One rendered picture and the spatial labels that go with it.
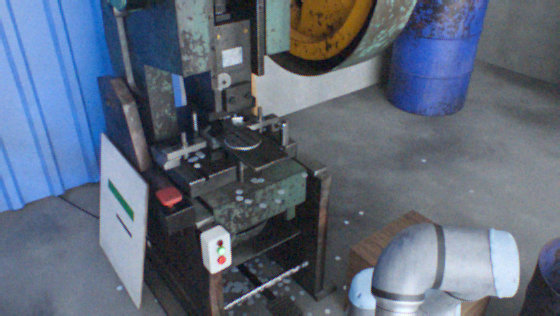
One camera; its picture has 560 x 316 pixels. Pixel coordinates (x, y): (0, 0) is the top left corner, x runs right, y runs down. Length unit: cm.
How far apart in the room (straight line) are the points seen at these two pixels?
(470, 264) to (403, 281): 11
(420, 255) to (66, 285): 178
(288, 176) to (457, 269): 92
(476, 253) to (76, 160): 233
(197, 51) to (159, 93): 38
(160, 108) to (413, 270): 117
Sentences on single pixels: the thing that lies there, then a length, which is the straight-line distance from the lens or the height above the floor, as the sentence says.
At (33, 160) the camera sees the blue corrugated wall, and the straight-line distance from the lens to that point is 280.
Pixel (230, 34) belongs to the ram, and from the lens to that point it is 152.
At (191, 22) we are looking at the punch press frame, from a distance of 139.
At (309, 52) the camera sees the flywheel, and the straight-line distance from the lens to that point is 175.
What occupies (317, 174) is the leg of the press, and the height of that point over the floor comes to 63.
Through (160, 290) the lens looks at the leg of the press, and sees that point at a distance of 217.
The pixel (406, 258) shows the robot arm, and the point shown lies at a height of 101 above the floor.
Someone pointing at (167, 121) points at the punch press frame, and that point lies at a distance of 181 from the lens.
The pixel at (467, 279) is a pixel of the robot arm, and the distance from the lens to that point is 90.
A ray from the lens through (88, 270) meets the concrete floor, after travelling 240.
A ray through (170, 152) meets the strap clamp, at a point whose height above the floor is 76.
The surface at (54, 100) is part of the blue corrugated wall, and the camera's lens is 269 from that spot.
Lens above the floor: 159
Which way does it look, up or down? 32 degrees down
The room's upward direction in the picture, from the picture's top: straight up
